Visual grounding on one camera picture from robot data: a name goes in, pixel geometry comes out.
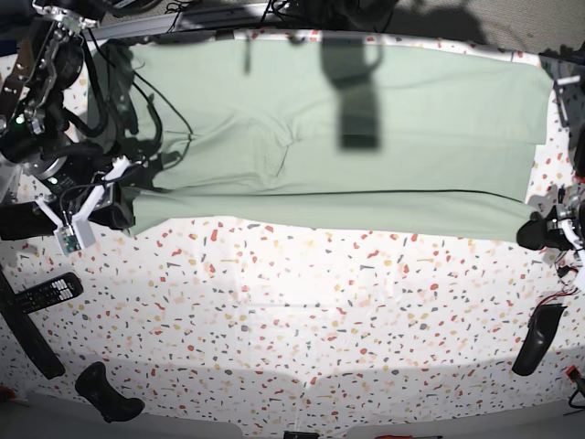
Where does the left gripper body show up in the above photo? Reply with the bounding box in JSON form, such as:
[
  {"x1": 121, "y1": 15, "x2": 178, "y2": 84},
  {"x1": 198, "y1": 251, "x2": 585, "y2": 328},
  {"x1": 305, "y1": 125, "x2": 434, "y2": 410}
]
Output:
[{"x1": 546, "y1": 200, "x2": 584, "y2": 242}]

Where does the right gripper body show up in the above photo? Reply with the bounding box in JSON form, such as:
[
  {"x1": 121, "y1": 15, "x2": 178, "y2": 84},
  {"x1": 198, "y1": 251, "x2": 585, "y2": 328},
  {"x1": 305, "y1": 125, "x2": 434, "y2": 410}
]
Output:
[{"x1": 27, "y1": 145, "x2": 114, "y2": 206}]

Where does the light green T-shirt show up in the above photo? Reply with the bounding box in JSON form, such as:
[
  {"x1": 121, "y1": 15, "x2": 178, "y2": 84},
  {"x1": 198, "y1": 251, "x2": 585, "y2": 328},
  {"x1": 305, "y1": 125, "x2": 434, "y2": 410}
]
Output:
[{"x1": 100, "y1": 39, "x2": 552, "y2": 241}]

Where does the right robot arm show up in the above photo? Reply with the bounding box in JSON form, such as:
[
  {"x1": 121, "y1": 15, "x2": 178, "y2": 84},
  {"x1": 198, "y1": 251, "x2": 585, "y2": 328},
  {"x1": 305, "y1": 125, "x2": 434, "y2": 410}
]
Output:
[{"x1": 1, "y1": 1, "x2": 133, "y2": 241}]

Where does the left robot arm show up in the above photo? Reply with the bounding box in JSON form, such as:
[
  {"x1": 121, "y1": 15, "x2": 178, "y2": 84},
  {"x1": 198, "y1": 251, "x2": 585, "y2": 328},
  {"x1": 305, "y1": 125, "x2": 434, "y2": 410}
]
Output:
[{"x1": 541, "y1": 45, "x2": 584, "y2": 240}]

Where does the black cylinder roll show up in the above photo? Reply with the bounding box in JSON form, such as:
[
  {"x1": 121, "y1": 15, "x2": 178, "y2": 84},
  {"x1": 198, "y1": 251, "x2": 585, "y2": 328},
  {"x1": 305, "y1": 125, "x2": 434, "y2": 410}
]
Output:
[{"x1": 0, "y1": 202, "x2": 56, "y2": 241}]

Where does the black TV remote control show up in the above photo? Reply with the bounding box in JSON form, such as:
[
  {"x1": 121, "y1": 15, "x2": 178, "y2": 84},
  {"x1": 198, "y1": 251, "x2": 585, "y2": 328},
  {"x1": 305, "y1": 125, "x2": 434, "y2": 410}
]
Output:
[{"x1": 15, "y1": 273, "x2": 83, "y2": 315}]

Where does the long black bar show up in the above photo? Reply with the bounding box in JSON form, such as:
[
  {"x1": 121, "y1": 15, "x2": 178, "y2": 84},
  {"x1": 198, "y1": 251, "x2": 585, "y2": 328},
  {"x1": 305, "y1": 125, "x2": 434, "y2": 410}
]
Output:
[{"x1": 1, "y1": 273, "x2": 65, "y2": 380}]

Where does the small red clip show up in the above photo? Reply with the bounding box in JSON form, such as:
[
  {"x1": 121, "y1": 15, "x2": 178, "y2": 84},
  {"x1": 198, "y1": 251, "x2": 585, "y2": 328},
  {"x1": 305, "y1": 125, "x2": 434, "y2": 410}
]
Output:
[{"x1": 566, "y1": 366, "x2": 580, "y2": 381}]

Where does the black game controller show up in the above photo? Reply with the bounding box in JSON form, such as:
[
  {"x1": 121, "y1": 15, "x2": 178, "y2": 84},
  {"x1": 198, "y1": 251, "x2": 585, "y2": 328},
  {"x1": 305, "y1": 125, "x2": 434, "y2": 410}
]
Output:
[{"x1": 75, "y1": 361, "x2": 145, "y2": 423}]

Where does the red and black wire bundle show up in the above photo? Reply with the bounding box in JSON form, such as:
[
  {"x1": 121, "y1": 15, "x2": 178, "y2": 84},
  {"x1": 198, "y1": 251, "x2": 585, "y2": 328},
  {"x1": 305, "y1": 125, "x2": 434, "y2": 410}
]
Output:
[{"x1": 534, "y1": 260, "x2": 585, "y2": 316}]

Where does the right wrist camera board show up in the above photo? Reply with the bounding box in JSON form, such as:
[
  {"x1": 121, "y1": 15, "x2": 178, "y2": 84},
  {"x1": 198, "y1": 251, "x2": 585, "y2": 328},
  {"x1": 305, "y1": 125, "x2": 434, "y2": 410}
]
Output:
[{"x1": 54, "y1": 220, "x2": 96, "y2": 256}]

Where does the black curved handle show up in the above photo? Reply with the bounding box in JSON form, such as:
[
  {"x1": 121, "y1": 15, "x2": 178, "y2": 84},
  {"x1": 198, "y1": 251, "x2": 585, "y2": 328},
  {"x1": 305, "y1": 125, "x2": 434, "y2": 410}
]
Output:
[{"x1": 512, "y1": 304, "x2": 566, "y2": 377}]

